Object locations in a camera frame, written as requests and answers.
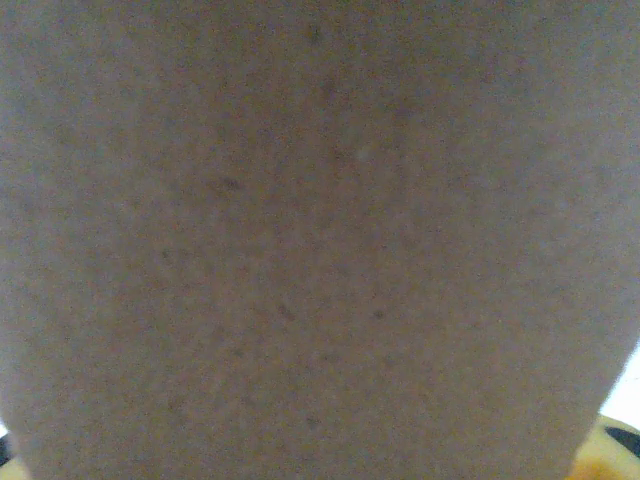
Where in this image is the brown cardboard box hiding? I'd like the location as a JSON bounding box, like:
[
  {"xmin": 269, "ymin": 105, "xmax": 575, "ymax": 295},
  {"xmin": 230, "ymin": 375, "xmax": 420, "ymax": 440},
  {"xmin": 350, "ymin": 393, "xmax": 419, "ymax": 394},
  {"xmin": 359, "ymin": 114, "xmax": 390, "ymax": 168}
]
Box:
[{"xmin": 0, "ymin": 0, "xmax": 640, "ymax": 480}]

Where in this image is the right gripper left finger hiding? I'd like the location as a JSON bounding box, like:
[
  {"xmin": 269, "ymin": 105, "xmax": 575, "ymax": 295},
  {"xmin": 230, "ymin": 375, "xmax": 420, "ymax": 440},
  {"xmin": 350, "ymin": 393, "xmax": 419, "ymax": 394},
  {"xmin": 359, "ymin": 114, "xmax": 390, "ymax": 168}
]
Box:
[{"xmin": 0, "ymin": 432, "xmax": 29, "ymax": 480}]

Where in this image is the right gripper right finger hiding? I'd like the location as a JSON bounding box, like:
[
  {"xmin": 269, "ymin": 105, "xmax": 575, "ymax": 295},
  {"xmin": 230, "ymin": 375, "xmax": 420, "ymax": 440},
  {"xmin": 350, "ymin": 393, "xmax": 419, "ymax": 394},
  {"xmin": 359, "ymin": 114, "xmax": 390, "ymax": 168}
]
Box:
[{"xmin": 567, "ymin": 413, "xmax": 640, "ymax": 480}]

